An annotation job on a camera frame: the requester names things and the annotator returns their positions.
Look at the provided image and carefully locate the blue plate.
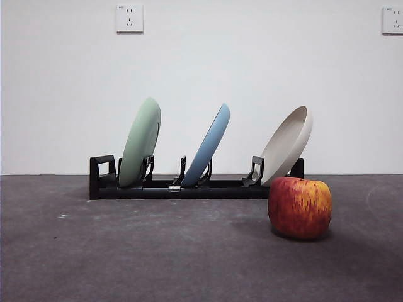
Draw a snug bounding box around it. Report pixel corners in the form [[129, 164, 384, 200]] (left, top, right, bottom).
[[181, 102, 231, 187]]

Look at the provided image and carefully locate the red yellow apple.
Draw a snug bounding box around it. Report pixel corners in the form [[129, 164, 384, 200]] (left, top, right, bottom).
[[267, 176, 332, 241]]

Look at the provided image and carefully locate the green plate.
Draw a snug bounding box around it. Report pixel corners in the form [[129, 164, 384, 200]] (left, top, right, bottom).
[[118, 96, 162, 189]]

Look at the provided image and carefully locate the white wall socket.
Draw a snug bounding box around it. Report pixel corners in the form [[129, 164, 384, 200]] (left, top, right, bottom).
[[381, 6, 403, 36], [115, 3, 144, 35]]

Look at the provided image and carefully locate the beige plate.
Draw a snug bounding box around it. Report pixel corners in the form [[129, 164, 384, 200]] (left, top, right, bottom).
[[259, 105, 314, 187]]

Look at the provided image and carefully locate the black plate rack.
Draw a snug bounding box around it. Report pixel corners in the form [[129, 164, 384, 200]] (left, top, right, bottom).
[[89, 154, 305, 201]]

